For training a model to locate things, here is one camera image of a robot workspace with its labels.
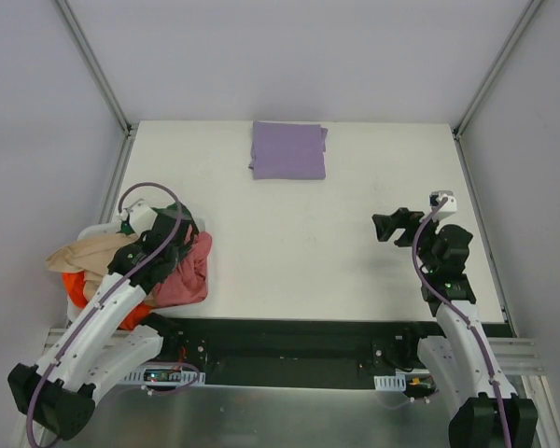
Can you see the orange t shirt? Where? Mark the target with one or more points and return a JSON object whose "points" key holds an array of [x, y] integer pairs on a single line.
{"points": [[80, 288]]}

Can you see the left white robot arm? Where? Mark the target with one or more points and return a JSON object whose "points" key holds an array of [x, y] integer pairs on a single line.
{"points": [[61, 390]]}

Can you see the folded purple t shirt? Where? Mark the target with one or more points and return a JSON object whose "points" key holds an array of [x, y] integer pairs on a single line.
{"points": [[283, 151]]}

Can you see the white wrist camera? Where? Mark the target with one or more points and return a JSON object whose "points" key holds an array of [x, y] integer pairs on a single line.
{"points": [[137, 218], [443, 204]]}

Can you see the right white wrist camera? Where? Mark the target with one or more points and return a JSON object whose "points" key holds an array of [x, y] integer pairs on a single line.
{"points": [[443, 204]]}

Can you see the left white cable duct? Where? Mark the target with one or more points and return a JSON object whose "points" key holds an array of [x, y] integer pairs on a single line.
{"points": [[163, 376]]}

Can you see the beige t shirt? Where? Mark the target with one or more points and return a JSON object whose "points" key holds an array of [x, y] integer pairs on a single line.
{"points": [[92, 255]]}

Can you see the right aluminium frame post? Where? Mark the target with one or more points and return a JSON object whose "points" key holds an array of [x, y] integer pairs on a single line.
{"points": [[528, 14]]}

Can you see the pink t shirt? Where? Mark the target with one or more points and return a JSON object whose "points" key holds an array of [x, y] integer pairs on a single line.
{"points": [[187, 284]]}

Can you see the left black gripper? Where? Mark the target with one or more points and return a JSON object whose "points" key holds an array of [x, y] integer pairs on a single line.
{"points": [[175, 229]]}

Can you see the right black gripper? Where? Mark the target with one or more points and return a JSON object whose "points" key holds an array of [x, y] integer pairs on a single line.
{"points": [[410, 224]]}

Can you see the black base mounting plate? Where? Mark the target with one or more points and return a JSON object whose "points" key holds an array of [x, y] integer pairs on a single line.
{"points": [[345, 355]]}

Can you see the white cable duct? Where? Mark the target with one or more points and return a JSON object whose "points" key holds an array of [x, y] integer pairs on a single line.
{"points": [[163, 376], [390, 383]]}

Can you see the aluminium frame post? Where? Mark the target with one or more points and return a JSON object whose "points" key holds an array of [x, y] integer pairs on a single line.
{"points": [[528, 14], [87, 55]]}

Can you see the left aluminium frame post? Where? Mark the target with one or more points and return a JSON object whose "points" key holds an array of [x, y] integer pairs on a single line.
{"points": [[87, 55]]}

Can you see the right white cable duct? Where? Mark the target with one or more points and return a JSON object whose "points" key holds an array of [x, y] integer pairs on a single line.
{"points": [[390, 383]]}

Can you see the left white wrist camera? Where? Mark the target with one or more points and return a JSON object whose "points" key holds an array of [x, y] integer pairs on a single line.
{"points": [[137, 218]]}

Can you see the green t shirt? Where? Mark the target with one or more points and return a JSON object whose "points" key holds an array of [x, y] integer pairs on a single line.
{"points": [[166, 220]]}

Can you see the white laundry basket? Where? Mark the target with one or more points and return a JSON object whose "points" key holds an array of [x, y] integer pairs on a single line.
{"points": [[174, 311]]}

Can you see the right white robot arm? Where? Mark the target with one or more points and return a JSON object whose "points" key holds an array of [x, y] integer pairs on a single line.
{"points": [[485, 408]]}

